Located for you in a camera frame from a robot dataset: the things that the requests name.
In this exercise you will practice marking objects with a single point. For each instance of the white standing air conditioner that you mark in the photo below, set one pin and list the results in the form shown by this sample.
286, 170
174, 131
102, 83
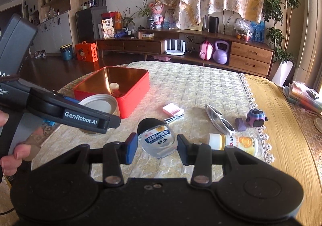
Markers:
308, 66

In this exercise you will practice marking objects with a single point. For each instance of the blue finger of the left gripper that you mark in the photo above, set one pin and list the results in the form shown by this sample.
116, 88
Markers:
71, 100

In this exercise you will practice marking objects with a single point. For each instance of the blue gift bag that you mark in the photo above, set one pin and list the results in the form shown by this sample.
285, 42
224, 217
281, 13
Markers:
258, 31

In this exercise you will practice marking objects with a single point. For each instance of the tall green potted tree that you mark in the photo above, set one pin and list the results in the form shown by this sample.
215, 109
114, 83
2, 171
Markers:
280, 12

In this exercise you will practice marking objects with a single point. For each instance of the white round coaster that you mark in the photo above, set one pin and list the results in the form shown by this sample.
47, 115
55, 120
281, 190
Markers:
318, 124

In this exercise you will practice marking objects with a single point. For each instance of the white fan-shaped decoration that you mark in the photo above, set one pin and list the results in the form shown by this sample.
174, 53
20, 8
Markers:
225, 21

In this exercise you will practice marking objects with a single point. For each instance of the white vitamin bottle yellow label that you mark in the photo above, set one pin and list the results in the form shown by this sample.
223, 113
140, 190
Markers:
220, 141

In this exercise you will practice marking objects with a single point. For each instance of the silver nail clipper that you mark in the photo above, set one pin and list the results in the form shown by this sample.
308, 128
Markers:
173, 118

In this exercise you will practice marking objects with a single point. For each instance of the purple kettlebell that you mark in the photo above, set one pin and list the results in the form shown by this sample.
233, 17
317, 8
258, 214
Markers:
220, 55

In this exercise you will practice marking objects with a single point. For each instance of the black mini fridge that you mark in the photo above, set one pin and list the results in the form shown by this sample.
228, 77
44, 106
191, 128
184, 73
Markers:
87, 22

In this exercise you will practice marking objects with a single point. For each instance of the white wifi router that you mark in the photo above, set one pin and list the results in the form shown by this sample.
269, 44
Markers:
175, 47

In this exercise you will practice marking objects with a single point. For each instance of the dark blue bucket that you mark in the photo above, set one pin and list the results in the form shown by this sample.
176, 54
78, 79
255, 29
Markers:
67, 52

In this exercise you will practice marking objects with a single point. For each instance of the pink plush doll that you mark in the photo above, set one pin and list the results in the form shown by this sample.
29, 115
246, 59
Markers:
156, 8

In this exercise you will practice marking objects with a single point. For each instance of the red metal tin box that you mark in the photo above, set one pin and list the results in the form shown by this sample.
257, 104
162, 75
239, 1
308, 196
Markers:
127, 85

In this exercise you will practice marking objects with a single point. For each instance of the round gold tin lid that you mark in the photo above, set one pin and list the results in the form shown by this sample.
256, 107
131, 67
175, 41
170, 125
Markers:
102, 102

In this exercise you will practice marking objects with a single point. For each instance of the white garlic-shaped small object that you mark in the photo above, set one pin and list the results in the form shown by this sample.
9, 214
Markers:
114, 87

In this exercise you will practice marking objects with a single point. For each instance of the purple sheep toy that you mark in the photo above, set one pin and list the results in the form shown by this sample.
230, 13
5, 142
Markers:
256, 118

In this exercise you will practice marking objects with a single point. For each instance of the blue rubber gloves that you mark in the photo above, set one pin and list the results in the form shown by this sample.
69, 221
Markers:
49, 123

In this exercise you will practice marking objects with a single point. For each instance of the person left hand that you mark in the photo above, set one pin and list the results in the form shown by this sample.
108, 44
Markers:
11, 163

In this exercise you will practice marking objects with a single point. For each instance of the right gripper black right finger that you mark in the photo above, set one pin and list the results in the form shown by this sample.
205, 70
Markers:
187, 151

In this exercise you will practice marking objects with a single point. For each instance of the small potted green plant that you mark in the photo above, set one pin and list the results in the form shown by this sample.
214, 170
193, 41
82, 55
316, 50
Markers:
146, 11

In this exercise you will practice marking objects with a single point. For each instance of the pink small case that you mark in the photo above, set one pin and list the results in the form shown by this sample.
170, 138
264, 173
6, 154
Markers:
206, 50

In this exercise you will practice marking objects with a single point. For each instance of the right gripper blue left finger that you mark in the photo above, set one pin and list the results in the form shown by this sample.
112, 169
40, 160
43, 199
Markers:
131, 147

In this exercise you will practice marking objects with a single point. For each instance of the stack of colourful folders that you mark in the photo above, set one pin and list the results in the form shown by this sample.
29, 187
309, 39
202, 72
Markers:
299, 94

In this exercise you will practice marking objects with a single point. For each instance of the orange gift bag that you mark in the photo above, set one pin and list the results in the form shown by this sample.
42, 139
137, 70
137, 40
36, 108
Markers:
86, 52

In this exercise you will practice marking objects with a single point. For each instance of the white frame sunglasses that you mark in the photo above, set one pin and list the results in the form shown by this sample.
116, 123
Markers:
218, 121

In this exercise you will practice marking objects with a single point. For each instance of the purple small block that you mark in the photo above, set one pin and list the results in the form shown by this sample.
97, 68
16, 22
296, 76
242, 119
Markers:
240, 125

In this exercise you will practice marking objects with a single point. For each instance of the wall shelving cabinet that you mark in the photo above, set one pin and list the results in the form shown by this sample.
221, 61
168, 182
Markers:
56, 23

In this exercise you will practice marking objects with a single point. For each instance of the pink ridged small box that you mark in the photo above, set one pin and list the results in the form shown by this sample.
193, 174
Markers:
172, 110

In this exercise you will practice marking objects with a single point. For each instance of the cereal box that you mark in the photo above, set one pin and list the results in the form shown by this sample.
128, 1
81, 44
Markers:
107, 26

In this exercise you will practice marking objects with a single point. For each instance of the black cylinder speaker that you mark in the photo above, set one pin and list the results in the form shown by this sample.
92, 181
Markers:
213, 24

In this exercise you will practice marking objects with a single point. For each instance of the bag of fruit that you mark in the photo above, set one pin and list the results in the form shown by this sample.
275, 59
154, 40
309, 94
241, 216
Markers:
243, 29

